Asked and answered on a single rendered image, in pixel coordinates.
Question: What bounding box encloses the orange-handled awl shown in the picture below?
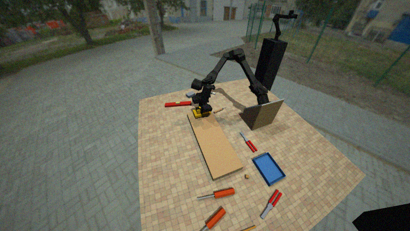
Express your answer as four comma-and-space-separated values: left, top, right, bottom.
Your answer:
203, 207, 226, 231
198, 188, 235, 199

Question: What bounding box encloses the blue rectangular tray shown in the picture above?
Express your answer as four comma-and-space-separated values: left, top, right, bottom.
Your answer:
252, 152, 286, 186

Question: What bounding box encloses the long red bar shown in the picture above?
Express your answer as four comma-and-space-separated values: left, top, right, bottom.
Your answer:
165, 101, 191, 107

